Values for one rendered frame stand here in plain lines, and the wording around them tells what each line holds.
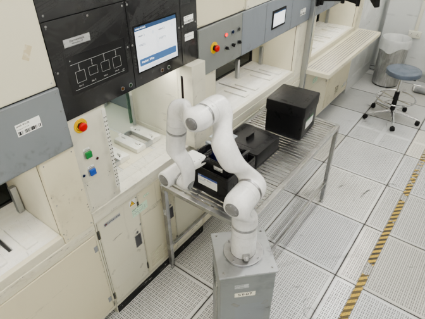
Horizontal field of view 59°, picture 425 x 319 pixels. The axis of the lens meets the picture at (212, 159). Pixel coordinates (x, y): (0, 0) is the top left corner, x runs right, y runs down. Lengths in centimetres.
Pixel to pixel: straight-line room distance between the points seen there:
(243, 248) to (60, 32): 117
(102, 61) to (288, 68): 210
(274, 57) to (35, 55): 239
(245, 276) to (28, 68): 124
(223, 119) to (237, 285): 79
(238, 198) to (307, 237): 159
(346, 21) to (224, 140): 351
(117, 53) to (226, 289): 118
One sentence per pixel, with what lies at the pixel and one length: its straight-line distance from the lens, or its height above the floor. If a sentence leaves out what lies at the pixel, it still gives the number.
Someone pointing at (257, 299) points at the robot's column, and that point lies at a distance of 198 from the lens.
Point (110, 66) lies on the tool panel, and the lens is 176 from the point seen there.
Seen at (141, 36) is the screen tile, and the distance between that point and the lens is 185.
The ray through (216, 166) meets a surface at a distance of 205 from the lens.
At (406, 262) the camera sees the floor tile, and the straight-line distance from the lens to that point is 312.
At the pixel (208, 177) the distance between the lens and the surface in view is 208.
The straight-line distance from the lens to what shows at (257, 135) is 250.
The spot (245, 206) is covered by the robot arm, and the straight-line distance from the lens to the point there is 152.
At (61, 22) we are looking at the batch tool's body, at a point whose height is 179.
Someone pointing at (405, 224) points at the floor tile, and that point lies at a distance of 341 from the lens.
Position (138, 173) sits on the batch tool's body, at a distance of 219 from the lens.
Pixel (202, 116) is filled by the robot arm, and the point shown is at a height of 150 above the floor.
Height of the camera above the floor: 219
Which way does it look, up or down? 36 degrees down
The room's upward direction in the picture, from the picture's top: 1 degrees counter-clockwise
